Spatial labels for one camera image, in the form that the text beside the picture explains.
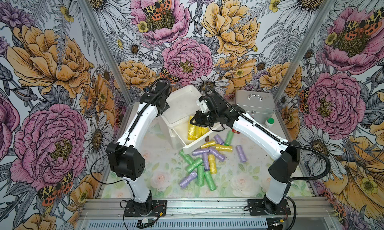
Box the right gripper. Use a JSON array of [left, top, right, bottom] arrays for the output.
[[189, 109, 220, 129]]

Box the yellow roll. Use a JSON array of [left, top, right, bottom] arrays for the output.
[[193, 126, 202, 140], [200, 141, 216, 149], [187, 116, 196, 141], [215, 144, 233, 153], [201, 127, 210, 136]]

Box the white plastic drawer unit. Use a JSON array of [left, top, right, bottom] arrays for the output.
[[158, 85, 221, 154]]

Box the yellow roll top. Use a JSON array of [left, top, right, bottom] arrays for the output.
[[187, 116, 196, 141]]

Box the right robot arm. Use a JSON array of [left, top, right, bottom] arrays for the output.
[[190, 92, 300, 215]]

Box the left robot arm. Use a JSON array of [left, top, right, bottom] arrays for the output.
[[107, 78, 171, 216]]

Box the purple roll top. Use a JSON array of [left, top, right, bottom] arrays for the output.
[[214, 134, 225, 145]]

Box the purple roll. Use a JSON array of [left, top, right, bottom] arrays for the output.
[[236, 145, 248, 163], [180, 171, 198, 189], [214, 134, 225, 145]]

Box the green roll top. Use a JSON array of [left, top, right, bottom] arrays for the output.
[[224, 131, 234, 146]]

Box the green roll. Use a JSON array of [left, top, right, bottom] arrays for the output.
[[197, 165, 205, 187], [204, 171, 217, 192], [224, 131, 234, 146], [179, 150, 194, 165]]

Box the purple roll vertical middle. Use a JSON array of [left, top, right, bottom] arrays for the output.
[[202, 153, 210, 171]]

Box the purple roll horizontal middle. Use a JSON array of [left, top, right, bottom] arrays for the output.
[[192, 148, 210, 156]]

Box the purple roll diagonal middle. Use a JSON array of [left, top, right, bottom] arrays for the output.
[[209, 147, 226, 162]]

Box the silver aluminium case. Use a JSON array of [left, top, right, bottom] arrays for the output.
[[235, 90, 276, 124]]

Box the green roll diagonal left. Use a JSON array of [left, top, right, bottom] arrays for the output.
[[185, 158, 203, 173]]

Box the green roll upper left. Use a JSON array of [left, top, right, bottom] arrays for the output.
[[179, 150, 194, 165]]

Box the purple roll far right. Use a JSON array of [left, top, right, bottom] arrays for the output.
[[236, 145, 248, 163]]

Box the yellow roll vertical middle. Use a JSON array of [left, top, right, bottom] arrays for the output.
[[208, 154, 217, 175]]

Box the white bottle green cap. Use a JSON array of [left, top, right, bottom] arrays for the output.
[[264, 118, 275, 129]]

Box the green roll bottom left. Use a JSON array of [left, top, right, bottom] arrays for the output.
[[197, 165, 205, 187]]

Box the purple roll bottom left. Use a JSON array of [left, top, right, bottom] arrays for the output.
[[180, 171, 198, 189]]

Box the green roll bottom right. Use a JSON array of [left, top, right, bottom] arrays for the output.
[[204, 171, 217, 192]]

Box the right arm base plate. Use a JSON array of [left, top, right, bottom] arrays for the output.
[[247, 199, 292, 216]]

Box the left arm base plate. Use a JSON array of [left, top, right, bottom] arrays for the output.
[[124, 200, 168, 217]]

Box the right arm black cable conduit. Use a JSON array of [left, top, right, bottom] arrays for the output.
[[203, 85, 331, 230]]

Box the aluminium front rail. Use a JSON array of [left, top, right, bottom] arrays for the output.
[[76, 197, 342, 230]]

